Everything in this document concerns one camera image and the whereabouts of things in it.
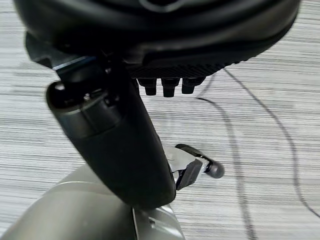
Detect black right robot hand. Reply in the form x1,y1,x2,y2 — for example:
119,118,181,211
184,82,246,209
11,0,301,210

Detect dark robot foot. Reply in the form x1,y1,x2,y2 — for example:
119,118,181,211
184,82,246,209
161,143,225,191

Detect silver robot leg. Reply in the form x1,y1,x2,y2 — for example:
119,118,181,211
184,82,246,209
0,166,187,240

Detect thin black cable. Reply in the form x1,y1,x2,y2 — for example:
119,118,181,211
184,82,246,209
197,68,320,240

